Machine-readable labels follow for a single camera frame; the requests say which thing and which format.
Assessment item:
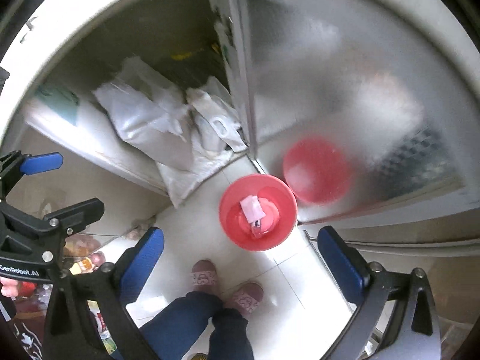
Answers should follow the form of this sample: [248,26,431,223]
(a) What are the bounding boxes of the red plastic trash bin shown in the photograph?
[219,174,298,251]

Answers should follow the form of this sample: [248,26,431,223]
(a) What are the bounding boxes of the person's left hand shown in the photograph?
[1,277,22,298]

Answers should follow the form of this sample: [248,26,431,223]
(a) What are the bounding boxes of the left pink slipper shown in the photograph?
[191,260,220,296]

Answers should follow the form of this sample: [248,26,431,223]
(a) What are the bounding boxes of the pink slipper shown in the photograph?
[224,282,264,318]
[191,260,220,296]

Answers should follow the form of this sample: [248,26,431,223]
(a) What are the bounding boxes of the person's blue trouser legs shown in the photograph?
[140,291,254,360]

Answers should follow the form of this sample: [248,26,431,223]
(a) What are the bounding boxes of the red basin behind glass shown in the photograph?
[282,136,352,204]

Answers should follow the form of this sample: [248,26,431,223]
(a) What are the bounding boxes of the right pink slipper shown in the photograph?
[224,282,264,318]

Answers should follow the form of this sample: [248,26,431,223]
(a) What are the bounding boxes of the pink tissue in bin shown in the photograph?
[240,195,266,224]

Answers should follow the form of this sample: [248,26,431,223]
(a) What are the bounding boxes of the white plastic bag left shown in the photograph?
[93,56,194,171]

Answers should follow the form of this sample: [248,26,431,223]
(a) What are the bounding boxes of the white plastic bag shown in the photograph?
[93,56,194,171]
[156,76,247,208]

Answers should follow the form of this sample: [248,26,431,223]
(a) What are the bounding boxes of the white plastic bag right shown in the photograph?
[156,76,247,208]

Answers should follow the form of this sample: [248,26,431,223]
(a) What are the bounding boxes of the frosted glass sliding door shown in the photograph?
[223,0,479,227]

